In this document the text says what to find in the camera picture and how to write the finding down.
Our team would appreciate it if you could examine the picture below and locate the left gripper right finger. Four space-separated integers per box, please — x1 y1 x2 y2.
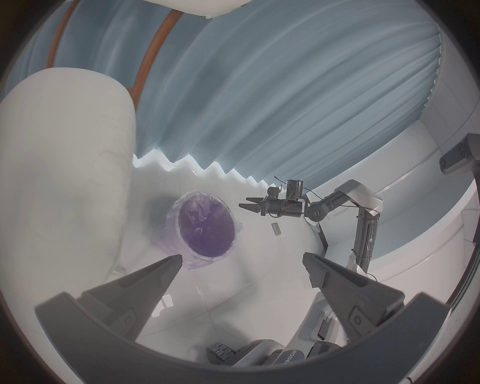
302 252 406 342

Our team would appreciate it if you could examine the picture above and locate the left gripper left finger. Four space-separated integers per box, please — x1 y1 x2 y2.
77 254 184 340

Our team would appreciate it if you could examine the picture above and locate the purple plastic bag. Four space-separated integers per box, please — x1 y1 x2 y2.
155 190 244 271

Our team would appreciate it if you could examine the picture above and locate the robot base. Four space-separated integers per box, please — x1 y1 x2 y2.
205 290 355 370

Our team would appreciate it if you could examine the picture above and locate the white trash bin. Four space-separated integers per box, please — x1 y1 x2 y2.
175 195 239 259

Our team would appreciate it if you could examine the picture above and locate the pale blue curtain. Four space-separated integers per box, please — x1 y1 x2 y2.
7 0 445 190

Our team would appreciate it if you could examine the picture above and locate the white wooden chair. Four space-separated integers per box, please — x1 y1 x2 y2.
0 0 256 289

